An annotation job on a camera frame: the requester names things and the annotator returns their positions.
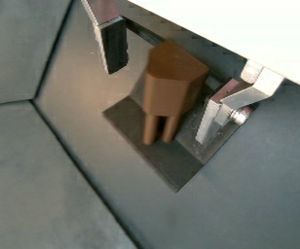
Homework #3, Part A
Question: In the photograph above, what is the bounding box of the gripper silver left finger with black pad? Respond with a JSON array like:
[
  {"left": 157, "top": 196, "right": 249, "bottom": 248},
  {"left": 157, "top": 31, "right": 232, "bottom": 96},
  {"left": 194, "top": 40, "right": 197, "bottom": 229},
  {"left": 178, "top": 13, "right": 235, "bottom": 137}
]
[{"left": 81, "top": 0, "right": 128, "bottom": 74}]

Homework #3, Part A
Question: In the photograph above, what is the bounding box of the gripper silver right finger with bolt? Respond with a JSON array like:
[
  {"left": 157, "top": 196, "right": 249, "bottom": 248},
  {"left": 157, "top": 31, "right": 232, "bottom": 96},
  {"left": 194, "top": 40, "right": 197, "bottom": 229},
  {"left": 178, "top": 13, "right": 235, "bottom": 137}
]
[{"left": 196, "top": 60, "right": 284, "bottom": 144}]

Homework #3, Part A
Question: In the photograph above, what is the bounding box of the brown three prong peg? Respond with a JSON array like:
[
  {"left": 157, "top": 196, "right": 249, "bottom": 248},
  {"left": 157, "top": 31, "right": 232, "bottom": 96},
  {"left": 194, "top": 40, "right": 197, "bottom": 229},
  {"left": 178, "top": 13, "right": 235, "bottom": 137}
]
[{"left": 142, "top": 41, "right": 211, "bottom": 145}]

